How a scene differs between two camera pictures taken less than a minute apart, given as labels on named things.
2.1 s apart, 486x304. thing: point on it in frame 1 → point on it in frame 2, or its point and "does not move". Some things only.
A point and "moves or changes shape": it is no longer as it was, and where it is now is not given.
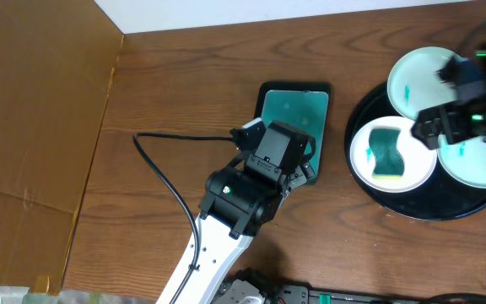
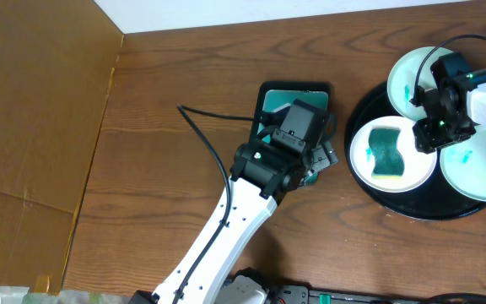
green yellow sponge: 389,163 does not move
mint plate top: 413,84 does not move
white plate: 419,161 does not move
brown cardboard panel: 42,71 does not move
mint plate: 484,162 moves or changes shape
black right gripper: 430,122 → 425,139
